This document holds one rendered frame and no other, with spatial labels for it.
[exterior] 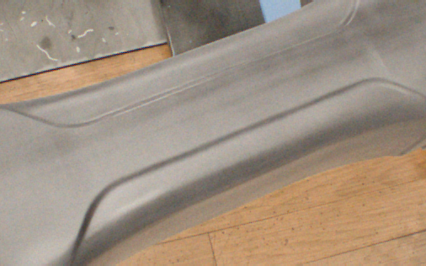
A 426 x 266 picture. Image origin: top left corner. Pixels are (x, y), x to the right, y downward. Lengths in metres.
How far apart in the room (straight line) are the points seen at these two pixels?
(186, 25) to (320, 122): 0.46
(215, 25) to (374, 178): 0.17
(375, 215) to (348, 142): 0.43
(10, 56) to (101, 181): 0.51
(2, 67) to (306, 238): 0.27
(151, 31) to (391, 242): 0.25
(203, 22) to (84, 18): 0.10
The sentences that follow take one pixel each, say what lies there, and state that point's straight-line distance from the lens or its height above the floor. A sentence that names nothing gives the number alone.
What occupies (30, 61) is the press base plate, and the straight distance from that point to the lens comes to 0.78.
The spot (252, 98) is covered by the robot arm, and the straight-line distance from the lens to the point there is 0.31.
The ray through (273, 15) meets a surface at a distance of 0.65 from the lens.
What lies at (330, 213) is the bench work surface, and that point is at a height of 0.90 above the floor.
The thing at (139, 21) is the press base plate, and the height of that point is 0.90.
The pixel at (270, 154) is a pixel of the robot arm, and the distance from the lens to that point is 0.31.
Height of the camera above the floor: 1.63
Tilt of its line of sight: 74 degrees down
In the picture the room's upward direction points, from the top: 10 degrees clockwise
